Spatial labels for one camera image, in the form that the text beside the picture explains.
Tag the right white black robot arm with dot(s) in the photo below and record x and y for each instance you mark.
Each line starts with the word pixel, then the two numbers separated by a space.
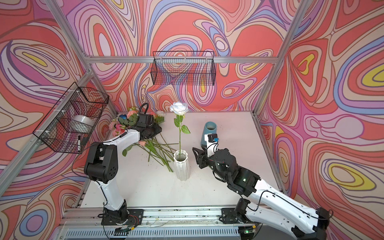
pixel 260 202

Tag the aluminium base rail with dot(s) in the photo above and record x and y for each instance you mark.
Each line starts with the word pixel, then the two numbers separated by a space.
pixel 153 223

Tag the silver tape roll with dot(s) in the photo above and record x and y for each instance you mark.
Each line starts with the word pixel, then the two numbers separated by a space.
pixel 81 124

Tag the black wire basket back wall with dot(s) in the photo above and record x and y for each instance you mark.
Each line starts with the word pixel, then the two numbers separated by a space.
pixel 183 68

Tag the black marker pen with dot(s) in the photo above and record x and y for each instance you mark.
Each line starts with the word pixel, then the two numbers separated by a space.
pixel 79 146

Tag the blue artificial rose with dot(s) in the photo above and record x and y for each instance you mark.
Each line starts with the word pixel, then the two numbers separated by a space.
pixel 122 117

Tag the white artificial rose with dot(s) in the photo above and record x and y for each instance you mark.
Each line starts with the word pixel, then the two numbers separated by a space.
pixel 180 110

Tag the pile of artificial flowers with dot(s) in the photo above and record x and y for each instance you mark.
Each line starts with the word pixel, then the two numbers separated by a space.
pixel 157 147

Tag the teal ceramic vase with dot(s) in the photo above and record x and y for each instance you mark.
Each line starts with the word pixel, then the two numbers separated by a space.
pixel 209 128

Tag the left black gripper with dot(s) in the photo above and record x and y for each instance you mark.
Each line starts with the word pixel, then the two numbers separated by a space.
pixel 158 129

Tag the black wire basket left wall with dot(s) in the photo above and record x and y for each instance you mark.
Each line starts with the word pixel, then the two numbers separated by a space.
pixel 56 133

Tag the black wire basket wall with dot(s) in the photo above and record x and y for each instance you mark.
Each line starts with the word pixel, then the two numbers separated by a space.
pixel 56 133
pixel 183 68

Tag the white ribbed vase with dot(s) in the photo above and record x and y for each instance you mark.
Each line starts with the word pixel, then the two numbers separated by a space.
pixel 181 165

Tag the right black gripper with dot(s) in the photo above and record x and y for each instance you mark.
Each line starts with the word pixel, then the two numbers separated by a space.
pixel 201 160

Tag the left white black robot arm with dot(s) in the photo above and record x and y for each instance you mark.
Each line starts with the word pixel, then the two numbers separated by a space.
pixel 102 166

